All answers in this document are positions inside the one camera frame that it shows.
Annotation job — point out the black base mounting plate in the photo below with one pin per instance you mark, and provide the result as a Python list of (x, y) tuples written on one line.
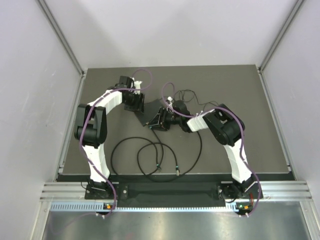
[(142, 200)]

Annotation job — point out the slotted grey cable duct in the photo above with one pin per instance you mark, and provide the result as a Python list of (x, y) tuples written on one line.
[(104, 207)]

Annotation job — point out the aluminium front frame rail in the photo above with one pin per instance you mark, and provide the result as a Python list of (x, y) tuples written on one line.
[(277, 191)]

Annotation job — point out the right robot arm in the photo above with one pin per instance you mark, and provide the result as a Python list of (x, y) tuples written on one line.
[(227, 128)]

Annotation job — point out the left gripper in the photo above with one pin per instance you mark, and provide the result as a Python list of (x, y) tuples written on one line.
[(139, 105)]

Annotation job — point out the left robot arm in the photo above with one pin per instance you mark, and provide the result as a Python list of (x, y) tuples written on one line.
[(91, 130)]

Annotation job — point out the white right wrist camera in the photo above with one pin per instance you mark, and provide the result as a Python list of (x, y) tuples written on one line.
[(169, 102)]

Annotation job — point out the dark grey network switch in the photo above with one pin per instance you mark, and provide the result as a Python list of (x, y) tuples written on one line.
[(150, 111)]

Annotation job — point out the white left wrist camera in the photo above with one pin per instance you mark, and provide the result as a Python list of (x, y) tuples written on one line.
[(136, 86)]

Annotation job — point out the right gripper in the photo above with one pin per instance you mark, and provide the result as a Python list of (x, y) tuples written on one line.
[(156, 122)]

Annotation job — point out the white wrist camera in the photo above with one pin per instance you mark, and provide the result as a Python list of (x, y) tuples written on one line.
[(136, 86), (169, 102)]

